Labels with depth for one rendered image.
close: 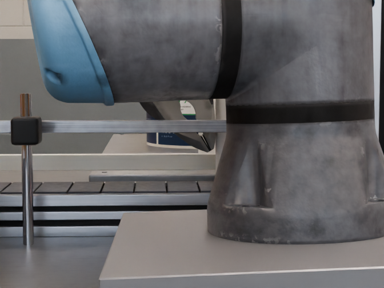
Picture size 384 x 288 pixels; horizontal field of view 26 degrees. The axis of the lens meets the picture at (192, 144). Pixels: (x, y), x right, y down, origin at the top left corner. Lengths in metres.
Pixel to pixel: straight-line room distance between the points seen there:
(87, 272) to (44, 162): 0.27
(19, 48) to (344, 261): 5.05
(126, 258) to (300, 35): 0.20
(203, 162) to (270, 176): 0.44
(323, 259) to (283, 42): 0.16
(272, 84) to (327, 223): 0.11
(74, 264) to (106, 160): 0.24
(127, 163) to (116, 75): 0.46
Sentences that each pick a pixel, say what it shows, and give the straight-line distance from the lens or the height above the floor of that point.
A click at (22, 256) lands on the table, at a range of 0.88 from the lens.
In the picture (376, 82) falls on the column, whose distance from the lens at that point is 0.86.
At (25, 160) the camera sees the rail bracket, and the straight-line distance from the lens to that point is 0.91.
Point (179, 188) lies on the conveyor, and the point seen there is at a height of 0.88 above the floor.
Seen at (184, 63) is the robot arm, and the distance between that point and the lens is 0.59.
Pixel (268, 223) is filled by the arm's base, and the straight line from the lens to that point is 0.60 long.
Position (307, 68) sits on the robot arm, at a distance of 0.60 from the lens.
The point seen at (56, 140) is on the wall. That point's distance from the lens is 5.51.
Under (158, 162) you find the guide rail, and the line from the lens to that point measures 1.04.
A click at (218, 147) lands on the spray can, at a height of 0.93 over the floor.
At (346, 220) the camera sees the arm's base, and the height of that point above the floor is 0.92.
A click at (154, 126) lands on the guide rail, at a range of 0.96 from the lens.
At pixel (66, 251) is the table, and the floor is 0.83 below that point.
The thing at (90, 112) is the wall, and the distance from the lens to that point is 5.48.
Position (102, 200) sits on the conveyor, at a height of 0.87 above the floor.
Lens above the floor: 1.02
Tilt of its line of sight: 5 degrees down
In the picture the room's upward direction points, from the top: straight up
